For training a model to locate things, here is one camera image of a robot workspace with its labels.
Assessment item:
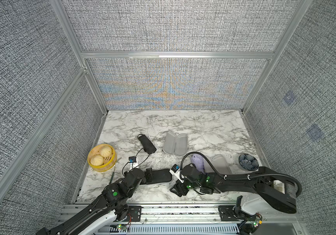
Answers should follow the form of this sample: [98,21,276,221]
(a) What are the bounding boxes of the lilac umbrella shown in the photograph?
[190,154,205,173]

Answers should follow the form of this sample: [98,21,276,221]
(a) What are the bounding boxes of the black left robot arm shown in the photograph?
[37,167,152,235]

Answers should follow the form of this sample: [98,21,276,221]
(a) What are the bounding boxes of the white steamed bun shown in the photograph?
[90,155,104,166]
[99,146,113,159]

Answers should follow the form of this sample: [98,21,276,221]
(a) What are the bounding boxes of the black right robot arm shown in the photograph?
[170,164,302,218]

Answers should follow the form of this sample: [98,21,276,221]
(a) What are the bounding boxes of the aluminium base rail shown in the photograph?
[56,202,306,235]

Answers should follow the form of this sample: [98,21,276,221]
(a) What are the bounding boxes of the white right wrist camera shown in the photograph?
[170,164,184,183]

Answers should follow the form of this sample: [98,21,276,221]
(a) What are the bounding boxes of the dark blue flower bowl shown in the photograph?
[238,154,259,171]

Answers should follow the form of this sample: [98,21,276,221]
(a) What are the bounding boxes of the yellow bamboo steamer basket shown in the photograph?
[87,144,118,172]

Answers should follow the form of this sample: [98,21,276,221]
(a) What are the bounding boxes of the grey umbrella case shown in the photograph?
[204,154,232,175]
[163,131,188,157]

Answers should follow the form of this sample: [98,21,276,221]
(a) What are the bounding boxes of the black left camera cable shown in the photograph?
[121,146,151,177]

